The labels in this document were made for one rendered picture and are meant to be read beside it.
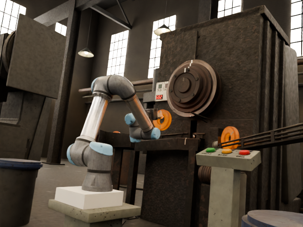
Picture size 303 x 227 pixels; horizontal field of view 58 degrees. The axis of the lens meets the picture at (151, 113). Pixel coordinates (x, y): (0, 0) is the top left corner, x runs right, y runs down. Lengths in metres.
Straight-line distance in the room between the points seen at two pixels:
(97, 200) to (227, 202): 0.57
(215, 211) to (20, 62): 3.48
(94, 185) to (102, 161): 0.11
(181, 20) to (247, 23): 8.81
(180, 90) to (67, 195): 1.19
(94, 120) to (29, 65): 2.81
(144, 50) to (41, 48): 7.82
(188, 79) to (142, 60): 9.62
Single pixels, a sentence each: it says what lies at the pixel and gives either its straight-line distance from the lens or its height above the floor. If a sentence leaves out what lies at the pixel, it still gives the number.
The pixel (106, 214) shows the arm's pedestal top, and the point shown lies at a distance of 1.28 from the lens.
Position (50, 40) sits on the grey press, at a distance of 4.51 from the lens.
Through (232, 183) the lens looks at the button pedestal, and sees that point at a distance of 1.15.
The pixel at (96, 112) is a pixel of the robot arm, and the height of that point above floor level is 0.76.
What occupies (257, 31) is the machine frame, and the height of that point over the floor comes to 1.55.
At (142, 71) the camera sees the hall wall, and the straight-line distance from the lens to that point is 11.52.
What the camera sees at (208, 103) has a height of 0.98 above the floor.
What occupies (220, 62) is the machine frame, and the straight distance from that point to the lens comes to 2.33.
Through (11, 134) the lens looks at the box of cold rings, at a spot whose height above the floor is 0.64.
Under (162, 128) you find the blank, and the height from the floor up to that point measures 0.76.
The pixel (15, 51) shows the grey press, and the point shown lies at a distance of 4.16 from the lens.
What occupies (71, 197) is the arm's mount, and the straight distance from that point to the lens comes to 1.35.
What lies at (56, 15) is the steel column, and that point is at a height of 5.04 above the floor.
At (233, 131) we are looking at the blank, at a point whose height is 0.75.
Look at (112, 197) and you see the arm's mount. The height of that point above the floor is 0.34.
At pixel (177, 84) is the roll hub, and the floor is 1.12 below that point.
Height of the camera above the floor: 0.56
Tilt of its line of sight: 9 degrees up
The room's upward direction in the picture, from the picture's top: 6 degrees clockwise
